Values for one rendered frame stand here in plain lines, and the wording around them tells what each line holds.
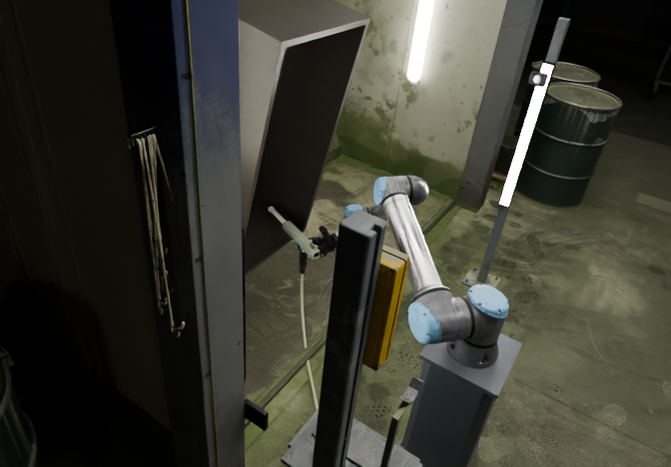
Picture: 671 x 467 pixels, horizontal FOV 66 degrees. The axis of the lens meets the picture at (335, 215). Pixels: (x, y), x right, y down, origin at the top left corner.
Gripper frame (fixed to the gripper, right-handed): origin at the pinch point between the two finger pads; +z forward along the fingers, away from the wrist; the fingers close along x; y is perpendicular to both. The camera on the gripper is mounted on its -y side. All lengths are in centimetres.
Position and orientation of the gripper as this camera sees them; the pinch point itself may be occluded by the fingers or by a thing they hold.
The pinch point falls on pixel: (302, 246)
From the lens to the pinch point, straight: 260.4
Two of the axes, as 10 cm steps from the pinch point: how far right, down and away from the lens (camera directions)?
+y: -1.1, 8.4, 5.3
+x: -5.5, -5.0, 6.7
